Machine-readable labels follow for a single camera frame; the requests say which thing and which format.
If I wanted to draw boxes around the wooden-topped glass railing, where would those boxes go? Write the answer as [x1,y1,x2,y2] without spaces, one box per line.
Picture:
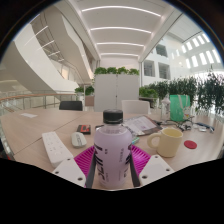
[0,92,79,116]

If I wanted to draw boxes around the black chair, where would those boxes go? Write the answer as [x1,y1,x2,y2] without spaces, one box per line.
[58,100,84,112]

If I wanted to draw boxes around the tangled black cables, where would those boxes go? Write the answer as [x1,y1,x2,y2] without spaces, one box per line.
[156,118,198,132]

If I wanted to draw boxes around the clear plastic bottle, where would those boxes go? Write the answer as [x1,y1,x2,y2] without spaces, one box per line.
[160,94,172,122]

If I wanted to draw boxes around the dark blue flat case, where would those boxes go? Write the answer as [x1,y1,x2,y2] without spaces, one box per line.
[194,122,216,133]

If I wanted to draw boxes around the flat round red coaster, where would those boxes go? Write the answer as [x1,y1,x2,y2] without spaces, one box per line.
[183,139,198,150]

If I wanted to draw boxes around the green plants atop cabinet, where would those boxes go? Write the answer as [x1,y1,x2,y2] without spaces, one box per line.
[93,66,141,76]

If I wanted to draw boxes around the ceiling light strips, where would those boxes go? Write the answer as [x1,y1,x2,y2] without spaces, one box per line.
[81,4,163,58]

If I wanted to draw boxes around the small teal card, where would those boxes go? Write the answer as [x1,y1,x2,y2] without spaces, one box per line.
[130,135,141,145]

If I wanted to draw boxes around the white paper sheet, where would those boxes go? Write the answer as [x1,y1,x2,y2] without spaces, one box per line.
[19,112,39,119]

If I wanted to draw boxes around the white chair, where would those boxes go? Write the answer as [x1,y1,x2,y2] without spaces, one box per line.
[121,99,151,115]

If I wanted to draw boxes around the small red-black box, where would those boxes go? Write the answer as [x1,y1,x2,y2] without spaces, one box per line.
[76,124,92,135]

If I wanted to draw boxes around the green tote bag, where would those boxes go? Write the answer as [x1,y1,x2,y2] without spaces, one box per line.
[169,94,192,123]

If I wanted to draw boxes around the pale purple black-capped drink bottle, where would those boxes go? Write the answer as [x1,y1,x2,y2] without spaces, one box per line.
[93,108,133,191]

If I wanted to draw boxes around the tall green plant hedge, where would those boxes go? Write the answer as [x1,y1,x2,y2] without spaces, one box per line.
[139,71,224,116]

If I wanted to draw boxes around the white cabinet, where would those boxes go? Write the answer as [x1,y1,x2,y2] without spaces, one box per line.
[93,73,140,113]

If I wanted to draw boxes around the cream ceramic mug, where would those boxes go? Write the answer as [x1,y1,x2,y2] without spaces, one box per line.
[146,127,184,159]

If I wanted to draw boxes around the potted green plants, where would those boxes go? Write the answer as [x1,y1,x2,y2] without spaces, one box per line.
[74,85,95,107]

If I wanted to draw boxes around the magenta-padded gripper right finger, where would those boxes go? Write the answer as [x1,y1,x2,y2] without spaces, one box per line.
[129,144,175,188]

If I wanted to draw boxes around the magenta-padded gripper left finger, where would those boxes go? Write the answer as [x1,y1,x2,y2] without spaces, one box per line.
[52,145,98,190]

